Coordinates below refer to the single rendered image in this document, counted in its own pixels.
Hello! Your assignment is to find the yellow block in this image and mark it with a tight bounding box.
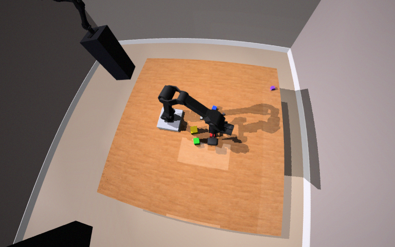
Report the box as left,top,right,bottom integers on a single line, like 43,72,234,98
190,126,198,135

